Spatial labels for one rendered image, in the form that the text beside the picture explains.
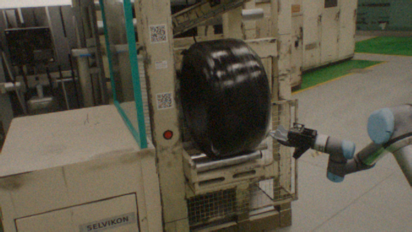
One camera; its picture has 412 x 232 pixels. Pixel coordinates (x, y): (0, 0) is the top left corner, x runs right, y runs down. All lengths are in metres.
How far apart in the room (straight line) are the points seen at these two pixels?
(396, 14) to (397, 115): 11.95
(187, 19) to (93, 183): 1.27
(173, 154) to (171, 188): 0.17
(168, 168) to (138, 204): 0.73
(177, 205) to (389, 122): 1.03
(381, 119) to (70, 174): 0.99
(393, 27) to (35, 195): 12.77
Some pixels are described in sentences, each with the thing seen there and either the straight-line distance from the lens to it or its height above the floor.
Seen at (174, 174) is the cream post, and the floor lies 0.86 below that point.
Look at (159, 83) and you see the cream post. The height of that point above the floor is 1.30.
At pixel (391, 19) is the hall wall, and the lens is 13.46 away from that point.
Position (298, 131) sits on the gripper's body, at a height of 1.07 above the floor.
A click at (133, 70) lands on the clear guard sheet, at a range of 1.06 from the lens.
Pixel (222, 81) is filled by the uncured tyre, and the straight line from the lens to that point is 1.68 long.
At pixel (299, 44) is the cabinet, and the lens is 6.83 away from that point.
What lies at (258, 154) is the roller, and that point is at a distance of 1.95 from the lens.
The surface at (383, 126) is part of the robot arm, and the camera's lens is 1.47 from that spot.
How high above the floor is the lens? 1.67
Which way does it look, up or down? 17 degrees down
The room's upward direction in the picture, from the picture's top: 4 degrees counter-clockwise
